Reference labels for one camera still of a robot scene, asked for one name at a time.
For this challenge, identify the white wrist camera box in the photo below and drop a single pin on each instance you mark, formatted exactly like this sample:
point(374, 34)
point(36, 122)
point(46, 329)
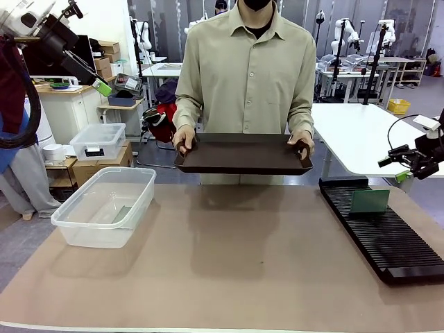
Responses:
point(428, 124)

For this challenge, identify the black computer monitor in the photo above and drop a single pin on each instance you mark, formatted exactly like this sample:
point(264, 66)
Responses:
point(85, 52)

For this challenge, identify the person's right hand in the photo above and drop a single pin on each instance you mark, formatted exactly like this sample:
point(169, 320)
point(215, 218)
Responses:
point(184, 135)

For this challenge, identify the dark brown serving tray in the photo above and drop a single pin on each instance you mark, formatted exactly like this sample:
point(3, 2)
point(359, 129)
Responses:
point(243, 156)

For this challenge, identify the black tripod stand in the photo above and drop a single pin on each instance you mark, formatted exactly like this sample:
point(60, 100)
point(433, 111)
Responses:
point(338, 62)
point(376, 66)

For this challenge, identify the white background table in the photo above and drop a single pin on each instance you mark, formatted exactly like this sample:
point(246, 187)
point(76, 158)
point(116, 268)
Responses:
point(163, 69)

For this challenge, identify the wooden background desk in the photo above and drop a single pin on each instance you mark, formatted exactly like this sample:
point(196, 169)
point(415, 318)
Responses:
point(399, 59)

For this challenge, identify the white cabinet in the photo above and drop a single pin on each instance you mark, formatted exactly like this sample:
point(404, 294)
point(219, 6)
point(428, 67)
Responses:
point(69, 111)

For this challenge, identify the red and black bag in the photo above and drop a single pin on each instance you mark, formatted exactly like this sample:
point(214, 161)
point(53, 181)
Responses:
point(163, 121)

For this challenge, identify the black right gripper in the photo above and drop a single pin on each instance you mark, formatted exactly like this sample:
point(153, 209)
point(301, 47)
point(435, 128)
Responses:
point(430, 152)

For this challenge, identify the clear lidded storage box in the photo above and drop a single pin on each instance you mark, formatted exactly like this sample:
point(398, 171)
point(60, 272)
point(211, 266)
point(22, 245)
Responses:
point(97, 138)

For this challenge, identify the clear open plastic tub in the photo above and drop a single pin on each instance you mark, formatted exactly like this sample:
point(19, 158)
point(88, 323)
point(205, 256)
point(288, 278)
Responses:
point(86, 236)

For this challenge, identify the green plate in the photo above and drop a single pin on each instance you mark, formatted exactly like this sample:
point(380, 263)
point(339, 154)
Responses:
point(59, 85)

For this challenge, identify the person in beige shirt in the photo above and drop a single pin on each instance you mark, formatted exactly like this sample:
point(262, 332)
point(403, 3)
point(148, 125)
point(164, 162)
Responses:
point(243, 69)

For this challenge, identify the small wooden side table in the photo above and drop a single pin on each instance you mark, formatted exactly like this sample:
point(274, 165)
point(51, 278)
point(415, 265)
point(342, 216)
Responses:
point(121, 107)

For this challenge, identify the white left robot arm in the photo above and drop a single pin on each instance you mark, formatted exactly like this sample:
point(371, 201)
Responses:
point(14, 14)

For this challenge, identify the bystander in grey trousers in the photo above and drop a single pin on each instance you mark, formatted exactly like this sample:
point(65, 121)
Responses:
point(24, 180)

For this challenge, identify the blue plastic bin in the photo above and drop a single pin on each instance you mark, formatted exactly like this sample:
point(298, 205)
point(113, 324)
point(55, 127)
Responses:
point(121, 100)

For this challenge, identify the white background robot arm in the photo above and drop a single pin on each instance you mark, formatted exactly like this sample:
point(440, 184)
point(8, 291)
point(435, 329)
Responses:
point(145, 34)
point(390, 31)
point(338, 38)

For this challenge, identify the person's left hand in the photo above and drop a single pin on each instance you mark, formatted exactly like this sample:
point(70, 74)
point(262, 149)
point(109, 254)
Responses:
point(307, 137)

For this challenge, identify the person's left forearm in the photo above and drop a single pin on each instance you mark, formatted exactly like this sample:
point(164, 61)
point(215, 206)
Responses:
point(301, 116)

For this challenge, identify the person's right forearm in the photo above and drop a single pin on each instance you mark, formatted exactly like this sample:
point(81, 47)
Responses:
point(187, 111)

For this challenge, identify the black slotted PCB rack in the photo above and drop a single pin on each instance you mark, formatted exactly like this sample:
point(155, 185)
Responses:
point(388, 236)

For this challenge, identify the large brown cardboard box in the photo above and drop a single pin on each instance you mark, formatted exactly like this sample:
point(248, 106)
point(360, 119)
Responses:
point(104, 170)

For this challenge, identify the yellow plastic basket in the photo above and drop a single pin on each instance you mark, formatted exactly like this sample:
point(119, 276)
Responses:
point(399, 107)

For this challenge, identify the white office table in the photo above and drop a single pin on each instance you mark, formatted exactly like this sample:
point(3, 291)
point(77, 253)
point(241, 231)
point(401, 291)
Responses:
point(360, 138)

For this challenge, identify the white cylindrical device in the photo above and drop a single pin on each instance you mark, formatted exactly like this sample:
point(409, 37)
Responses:
point(53, 152)

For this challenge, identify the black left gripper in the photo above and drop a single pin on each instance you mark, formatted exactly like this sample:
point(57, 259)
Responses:
point(57, 40)

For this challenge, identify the black parts crate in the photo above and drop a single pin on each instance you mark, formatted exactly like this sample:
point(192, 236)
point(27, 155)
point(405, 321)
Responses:
point(128, 82)

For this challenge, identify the green perforated PCB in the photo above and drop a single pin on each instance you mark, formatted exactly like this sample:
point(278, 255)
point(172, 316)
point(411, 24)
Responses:
point(122, 215)
point(369, 201)

